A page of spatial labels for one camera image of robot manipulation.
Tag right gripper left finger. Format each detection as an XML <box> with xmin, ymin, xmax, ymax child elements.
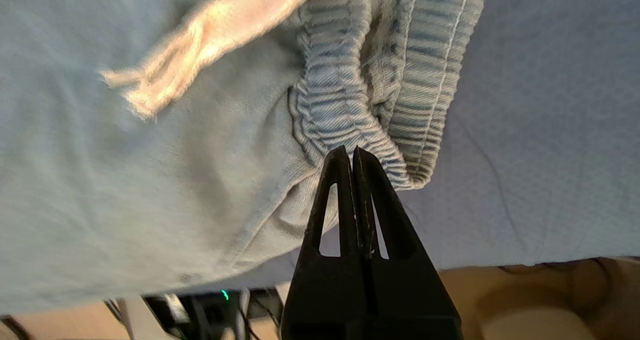
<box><xmin>280</xmin><ymin>146</ymin><xmax>372</xmax><ymax>340</ymax></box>

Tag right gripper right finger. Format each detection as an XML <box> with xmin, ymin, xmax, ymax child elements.
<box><xmin>352</xmin><ymin>146</ymin><xmax>463</xmax><ymax>340</ymax></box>

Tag light blue denim shorts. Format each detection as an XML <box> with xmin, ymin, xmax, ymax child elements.
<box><xmin>0</xmin><ymin>0</ymin><xmax>487</xmax><ymax>315</ymax></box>

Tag white drawstring cord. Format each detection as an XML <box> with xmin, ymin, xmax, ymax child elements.
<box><xmin>100</xmin><ymin>0</ymin><xmax>333</xmax><ymax>120</ymax></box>

